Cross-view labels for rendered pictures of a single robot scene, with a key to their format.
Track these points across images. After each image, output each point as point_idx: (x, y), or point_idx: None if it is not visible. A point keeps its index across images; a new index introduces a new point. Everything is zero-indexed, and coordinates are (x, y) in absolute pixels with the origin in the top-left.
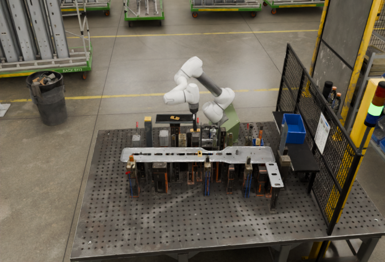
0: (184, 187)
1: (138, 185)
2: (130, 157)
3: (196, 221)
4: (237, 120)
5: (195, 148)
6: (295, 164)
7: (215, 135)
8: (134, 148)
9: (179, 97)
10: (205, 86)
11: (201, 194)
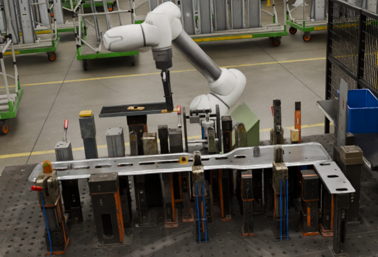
0: (158, 233)
1: (66, 231)
2: (45, 163)
3: None
4: (254, 119)
5: (175, 154)
6: (373, 157)
7: (211, 126)
8: (59, 161)
9: (133, 33)
10: (191, 58)
11: (192, 240)
